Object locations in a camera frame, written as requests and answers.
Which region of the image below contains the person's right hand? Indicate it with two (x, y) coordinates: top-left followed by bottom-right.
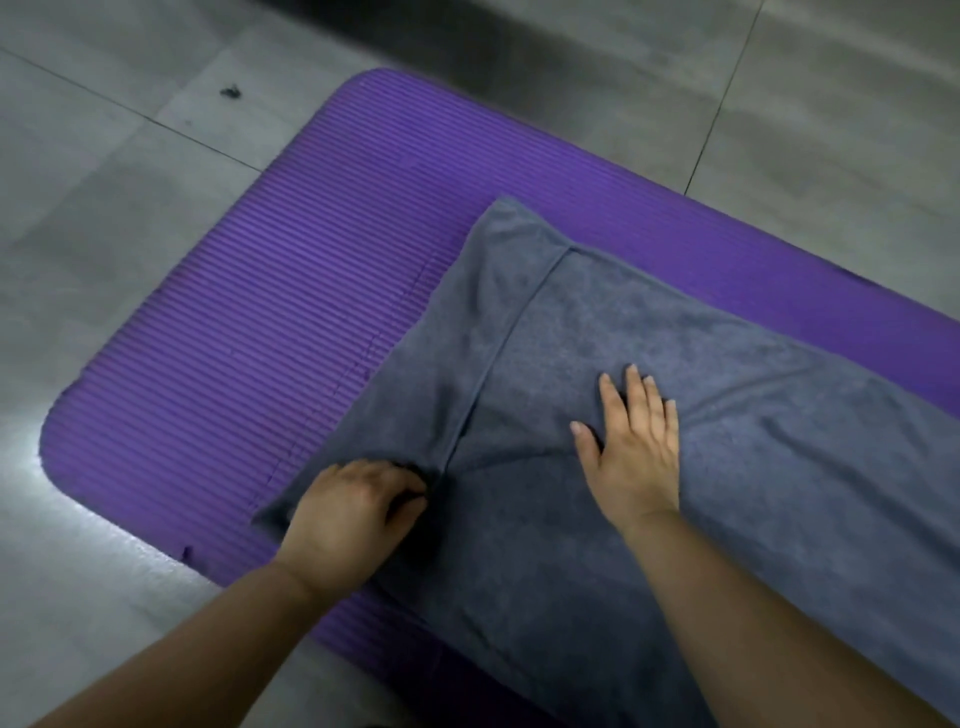
(568, 363), (682, 539)

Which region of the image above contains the purple yoga mat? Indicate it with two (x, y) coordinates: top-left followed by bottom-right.
(38, 67), (960, 728)

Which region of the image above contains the person's left hand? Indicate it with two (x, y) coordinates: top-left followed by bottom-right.
(269, 458), (430, 603)

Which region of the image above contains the dark grey tagged towel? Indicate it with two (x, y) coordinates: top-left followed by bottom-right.
(251, 196), (960, 728)

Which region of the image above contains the person's left forearm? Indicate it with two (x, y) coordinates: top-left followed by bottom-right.
(33, 558), (328, 728)

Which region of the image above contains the person's right forearm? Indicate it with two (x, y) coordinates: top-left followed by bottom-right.
(622, 509), (954, 728)

